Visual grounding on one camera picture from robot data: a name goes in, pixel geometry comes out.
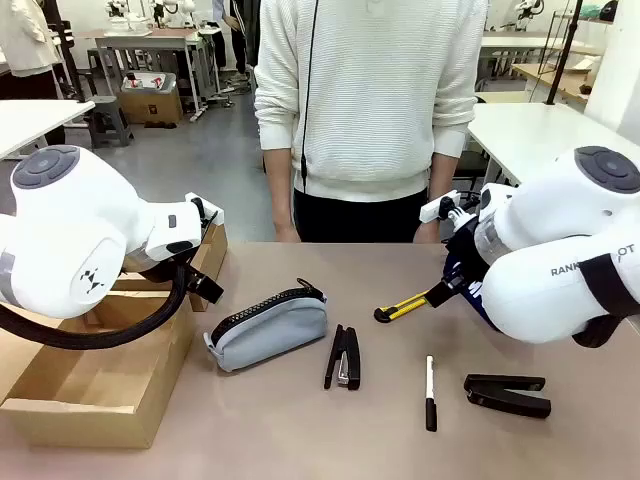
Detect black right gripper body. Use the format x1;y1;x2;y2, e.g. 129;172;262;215
442;218;495;285

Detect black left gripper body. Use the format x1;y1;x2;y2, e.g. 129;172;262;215
123;243;225;305

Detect yellow black utility knife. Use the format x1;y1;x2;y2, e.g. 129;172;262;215
373;288;434;325

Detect grey zipper pencil pouch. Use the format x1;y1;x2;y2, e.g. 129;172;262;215
203;278;330;373

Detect slim black stapler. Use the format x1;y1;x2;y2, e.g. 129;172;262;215
323;323;362;392

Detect person's right forearm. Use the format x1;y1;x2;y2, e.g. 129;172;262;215
262;146;297;232

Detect person's left forearm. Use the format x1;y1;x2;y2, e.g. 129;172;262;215
417;151;457;235

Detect large brown cardboard box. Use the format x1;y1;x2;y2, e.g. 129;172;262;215
0;285;197;450

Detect white tray with red items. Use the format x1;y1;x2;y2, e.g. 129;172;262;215
120;71;178;97

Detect person's right hand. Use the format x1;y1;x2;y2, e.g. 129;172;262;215
273;224;303;245

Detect black white marker pen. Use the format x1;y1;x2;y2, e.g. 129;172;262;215
424;354;439;433

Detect black trousers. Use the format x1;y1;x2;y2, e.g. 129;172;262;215
292;185;442;245

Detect wide black stapler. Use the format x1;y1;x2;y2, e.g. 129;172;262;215
463;373;553;420

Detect large white lab table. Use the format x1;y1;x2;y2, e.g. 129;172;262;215
466;102;640;187

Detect person in white sweater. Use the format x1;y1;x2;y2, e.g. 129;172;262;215
253;0;489;204

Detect cardboard carton with print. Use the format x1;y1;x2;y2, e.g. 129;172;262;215
118;88;184;126

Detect grey plastic step stool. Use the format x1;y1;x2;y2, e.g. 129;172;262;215
86;94;136;150

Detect light wooden table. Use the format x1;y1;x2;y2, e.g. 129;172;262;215
511;58;602;105

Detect black light stand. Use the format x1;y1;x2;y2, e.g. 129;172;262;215
543;0;587;106

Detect white side table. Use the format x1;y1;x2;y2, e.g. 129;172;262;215
0;99;97;162

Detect grey metal workbench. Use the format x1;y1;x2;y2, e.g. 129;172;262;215
74;27;222;123

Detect bystander in dark tracksuit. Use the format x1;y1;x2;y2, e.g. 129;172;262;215
211;0;262;77

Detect bystander in white coat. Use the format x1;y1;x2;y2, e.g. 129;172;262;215
0;0;64;101

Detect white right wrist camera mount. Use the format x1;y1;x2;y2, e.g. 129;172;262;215
418;189;481;232

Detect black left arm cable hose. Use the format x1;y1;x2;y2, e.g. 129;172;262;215
0;263;192;351

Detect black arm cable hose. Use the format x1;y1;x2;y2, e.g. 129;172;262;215
0;263;192;351
571;253;640;350

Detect thin black neck cord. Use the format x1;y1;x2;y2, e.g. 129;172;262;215
300;0;322;195

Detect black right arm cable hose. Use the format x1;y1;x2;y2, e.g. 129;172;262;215
571;253;640;350

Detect black camera tripod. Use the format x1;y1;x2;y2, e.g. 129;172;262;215
45;0;97;102

